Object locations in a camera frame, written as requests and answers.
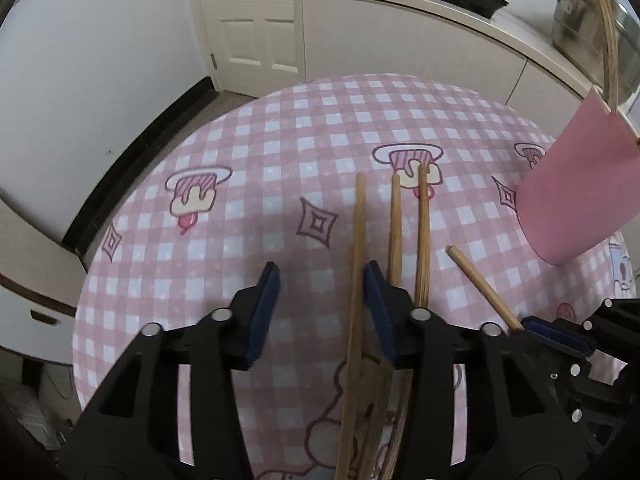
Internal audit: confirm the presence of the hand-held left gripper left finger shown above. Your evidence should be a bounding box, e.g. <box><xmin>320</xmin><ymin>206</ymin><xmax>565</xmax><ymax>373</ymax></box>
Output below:
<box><xmin>57</xmin><ymin>261</ymin><xmax>282</xmax><ymax>480</ymax></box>

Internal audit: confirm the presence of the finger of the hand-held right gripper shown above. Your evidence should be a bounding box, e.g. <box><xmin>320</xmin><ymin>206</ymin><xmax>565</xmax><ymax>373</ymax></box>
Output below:
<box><xmin>520</xmin><ymin>316</ymin><xmax>633</xmax><ymax>461</ymax></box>
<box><xmin>582</xmin><ymin>297</ymin><xmax>640</xmax><ymax>361</ymax></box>

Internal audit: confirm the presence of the pink cup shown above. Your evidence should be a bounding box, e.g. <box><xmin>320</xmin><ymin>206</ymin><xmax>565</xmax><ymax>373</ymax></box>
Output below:
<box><xmin>517</xmin><ymin>85</ymin><xmax>640</xmax><ymax>266</ymax></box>

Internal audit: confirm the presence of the pink checked tablecloth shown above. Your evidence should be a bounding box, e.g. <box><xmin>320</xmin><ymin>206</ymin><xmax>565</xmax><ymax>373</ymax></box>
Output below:
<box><xmin>72</xmin><ymin>74</ymin><xmax>640</xmax><ymax>480</ymax></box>

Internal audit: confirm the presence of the white low cabinet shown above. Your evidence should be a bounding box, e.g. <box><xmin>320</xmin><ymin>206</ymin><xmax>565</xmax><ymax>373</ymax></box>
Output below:
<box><xmin>0</xmin><ymin>200</ymin><xmax>87</xmax><ymax>367</ymax></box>

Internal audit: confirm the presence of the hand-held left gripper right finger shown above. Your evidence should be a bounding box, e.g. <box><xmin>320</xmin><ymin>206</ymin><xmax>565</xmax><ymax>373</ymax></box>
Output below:
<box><xmin>362</xmin><ymin>260</ymin><xmax>588</xmax><ymax>480</ymax></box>

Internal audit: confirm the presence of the white counter cabinet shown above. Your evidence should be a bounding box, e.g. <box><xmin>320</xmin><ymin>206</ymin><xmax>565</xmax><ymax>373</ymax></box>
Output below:
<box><xmin>291</xmin><ymin>0</ymin><xmax>640</xmax><ymax>141</ymax></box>

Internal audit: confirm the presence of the stainless steel steamer pot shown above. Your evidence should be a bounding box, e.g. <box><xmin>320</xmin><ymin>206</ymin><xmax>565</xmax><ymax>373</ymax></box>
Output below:
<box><xmin>550</xmin><ymin>0</ymin><xmax>640</xmax><ymax>111</ymax></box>

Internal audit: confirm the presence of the cream panel door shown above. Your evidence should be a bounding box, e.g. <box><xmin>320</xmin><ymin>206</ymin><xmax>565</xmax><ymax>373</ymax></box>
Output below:
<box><xmin>192</xmin><ymin>0</ymin><xmax>313</xmax><ymax>98</ymax></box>

